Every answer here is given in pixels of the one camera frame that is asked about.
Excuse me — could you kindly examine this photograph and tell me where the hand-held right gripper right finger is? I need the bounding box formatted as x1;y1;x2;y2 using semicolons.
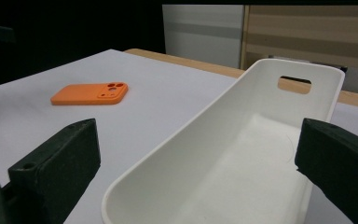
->
294;118;358;224

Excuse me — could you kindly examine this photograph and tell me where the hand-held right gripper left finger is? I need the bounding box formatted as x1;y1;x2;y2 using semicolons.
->
7;118;102;224

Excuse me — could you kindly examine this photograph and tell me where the orange phone case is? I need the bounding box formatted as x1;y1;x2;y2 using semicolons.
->
49;81;130;106

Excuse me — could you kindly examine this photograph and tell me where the white plastic bin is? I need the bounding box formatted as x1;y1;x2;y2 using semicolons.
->
101;58;346;224

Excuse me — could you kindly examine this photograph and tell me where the white board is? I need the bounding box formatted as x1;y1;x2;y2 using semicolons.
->
0;49;358;224

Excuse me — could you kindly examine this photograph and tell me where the white cabinet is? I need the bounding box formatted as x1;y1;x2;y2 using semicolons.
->
162;4;246;70

